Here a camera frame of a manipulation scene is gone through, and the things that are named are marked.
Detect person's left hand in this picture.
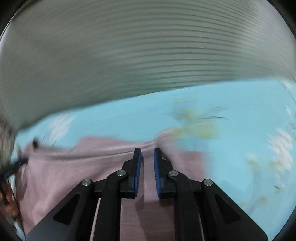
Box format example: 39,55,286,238
1,181,20,219

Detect mauve knit sweater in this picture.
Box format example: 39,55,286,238
16,134,205,240

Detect turquoise floral bed sheet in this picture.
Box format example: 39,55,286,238
16,79,295,240

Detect green striped pillow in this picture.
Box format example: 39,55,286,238
1,1,295,130

